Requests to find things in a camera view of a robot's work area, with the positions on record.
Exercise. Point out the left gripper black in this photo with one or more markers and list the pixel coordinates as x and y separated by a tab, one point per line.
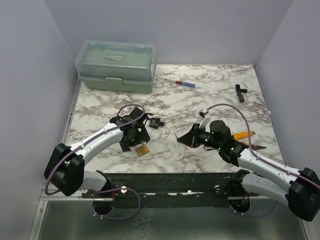
142	136

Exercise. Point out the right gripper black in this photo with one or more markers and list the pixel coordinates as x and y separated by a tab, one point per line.
192	136

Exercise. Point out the brass padlock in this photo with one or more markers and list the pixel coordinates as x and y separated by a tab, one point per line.
142	150

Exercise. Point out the black padlock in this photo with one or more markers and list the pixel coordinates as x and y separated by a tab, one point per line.
154	122

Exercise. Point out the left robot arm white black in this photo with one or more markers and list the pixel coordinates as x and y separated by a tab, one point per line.
65	171

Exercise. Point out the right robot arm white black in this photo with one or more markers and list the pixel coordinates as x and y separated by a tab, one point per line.
298	189

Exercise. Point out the red blue screwdriver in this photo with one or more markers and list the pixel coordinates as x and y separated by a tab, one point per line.
181	83

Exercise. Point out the black T-shaped tool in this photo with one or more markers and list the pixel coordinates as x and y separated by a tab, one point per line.
239	92

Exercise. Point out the green plastic toolbox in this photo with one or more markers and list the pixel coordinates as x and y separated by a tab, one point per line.
117	66

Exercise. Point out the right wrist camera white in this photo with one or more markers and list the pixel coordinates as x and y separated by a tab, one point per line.
202	114

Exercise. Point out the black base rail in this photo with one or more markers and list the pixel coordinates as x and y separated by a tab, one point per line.
170	190

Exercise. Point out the yellow handled pliers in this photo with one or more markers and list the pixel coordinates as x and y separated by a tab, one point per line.
255	147

